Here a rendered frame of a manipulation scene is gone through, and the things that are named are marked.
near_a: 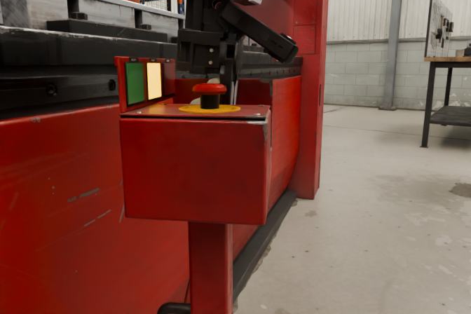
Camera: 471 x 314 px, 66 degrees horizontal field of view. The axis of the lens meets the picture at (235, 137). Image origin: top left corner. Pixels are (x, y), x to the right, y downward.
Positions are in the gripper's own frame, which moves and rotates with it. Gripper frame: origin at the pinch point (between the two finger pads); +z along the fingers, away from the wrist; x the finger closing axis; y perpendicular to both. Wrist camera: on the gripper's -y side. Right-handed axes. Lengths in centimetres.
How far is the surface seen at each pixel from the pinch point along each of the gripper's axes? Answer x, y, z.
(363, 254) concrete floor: -103, -51, 69
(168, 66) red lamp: -0.8, 9.5, -8.8
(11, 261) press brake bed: 14.5, 23.5, 15.9
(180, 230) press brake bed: -25.4, 12.7, 29.5
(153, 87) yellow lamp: 5.7, 9.3, -6.1
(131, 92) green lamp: 12.9, 9.3, -6.0
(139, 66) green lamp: 10.3, 9.5, -8.9
